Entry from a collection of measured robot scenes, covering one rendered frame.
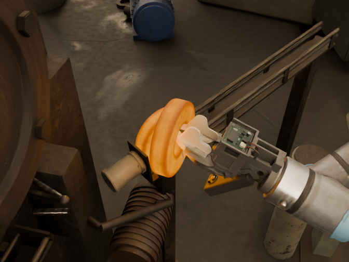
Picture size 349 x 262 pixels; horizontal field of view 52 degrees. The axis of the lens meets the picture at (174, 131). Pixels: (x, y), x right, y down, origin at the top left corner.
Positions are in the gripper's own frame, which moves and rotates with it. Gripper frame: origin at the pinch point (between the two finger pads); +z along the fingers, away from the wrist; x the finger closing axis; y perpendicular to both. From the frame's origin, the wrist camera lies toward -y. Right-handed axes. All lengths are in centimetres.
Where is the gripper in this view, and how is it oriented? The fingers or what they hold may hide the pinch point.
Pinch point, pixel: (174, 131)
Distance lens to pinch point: 69.5
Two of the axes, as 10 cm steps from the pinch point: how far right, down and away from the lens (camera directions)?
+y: 2.6, -6.2, -7.4
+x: -4.1, 6.2, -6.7
